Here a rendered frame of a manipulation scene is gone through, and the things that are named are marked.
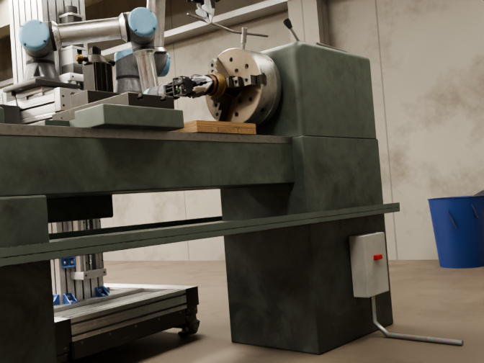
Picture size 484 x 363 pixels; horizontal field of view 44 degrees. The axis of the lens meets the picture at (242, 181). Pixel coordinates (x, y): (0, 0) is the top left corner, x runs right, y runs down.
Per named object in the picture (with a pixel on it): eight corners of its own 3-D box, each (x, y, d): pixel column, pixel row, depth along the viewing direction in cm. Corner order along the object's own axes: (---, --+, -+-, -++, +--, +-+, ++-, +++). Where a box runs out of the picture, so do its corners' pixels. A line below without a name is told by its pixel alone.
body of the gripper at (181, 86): (184, 94, 224) (163, 99, 233) (200, 96, 231) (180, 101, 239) (181, 74, 225) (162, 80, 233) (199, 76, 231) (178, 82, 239)
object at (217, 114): (238, 97, 239) (230, 125, 243) (230, 93, 242) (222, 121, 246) (220, 95, 231) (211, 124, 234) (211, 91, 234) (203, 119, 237)
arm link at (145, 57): (124, 27, 260) (144, 136, 259) (125, 19, 249) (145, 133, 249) (151, 24, 262) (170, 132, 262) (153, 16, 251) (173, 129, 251)
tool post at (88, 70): (103, 96, 205) (101, 68, 205) (115, 93, 200) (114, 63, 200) (84, 95, 199) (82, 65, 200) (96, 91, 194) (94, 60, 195)
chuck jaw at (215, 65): (230, 86, 242) (217, 65, 247) (237, 78, 240) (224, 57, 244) (210, 84, 234) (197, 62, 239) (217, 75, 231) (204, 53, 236)
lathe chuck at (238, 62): (216, 124, 257) (222, 50, 253) (271, 131, 236) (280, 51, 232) (201, 123, 250) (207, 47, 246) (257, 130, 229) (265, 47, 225)
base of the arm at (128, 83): (106, 99, 285) (105, 78, 285) (130, 101, 297) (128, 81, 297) (128, 93, 276) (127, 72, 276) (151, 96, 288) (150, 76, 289)
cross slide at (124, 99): (97, 129, 216) (96, 117, 216) (174, 110, 187) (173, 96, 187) (52, 127, 203) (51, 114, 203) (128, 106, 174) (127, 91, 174)
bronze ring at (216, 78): (213, 77, 237) (196, 74, 230) (230, 72, 231) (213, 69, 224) (214, 100, 237) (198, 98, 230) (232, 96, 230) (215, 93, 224)
